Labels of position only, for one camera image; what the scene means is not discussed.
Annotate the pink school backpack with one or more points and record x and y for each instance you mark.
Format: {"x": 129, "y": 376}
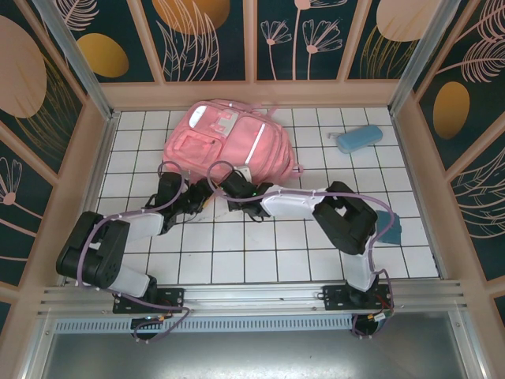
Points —
{"x": 236, "y": 146}

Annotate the light blue pencil case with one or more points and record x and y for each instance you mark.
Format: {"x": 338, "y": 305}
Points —
{"x": 359, "y": 138}

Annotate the aluminium frame post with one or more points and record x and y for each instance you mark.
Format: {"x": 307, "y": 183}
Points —
{"x": 75, "y": 55}
{"x": 424, "y": 55}

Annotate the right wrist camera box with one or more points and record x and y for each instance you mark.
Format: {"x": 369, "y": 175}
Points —
{"x": 244, "y": 173}

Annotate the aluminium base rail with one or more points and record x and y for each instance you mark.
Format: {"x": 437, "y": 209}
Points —
{"x": 252, "y": 294}

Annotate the grey metal front panel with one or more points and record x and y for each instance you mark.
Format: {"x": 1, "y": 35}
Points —
{"x": 252, "y": 355}

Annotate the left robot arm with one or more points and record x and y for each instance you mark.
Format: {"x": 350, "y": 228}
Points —
{"x": 98, "y": 252}

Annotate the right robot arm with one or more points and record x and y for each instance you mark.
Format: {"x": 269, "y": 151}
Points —
{"x": 347, "y": 221}

